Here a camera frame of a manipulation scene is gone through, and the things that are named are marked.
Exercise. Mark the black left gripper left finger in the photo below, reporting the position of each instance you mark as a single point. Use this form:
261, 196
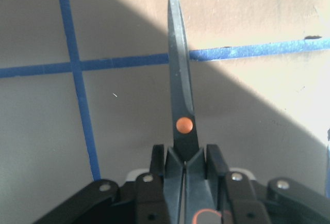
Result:
104, 201

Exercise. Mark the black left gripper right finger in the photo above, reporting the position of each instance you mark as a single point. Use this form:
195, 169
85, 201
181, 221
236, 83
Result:
243, 200

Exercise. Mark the grey orange scissors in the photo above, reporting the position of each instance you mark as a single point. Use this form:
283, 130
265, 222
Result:
186, 189

